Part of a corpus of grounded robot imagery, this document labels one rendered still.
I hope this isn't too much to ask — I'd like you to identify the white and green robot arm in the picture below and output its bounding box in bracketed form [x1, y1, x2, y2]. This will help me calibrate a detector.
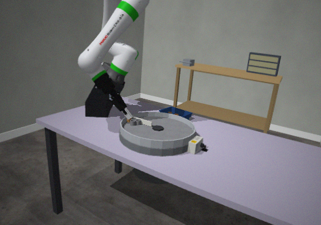
[78, 0, 149, 89]

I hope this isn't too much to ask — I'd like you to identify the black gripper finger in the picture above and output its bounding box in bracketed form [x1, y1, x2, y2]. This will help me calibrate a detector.
[115, 91, 132, 116]
[108, 93, 132, 120]

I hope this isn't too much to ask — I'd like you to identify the grey round turning table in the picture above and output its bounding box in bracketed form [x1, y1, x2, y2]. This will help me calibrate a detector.
[119, 112, 208, 156]

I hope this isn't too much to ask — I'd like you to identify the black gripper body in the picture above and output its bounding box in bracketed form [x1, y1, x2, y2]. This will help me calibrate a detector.
[102, 82, 116, 99]

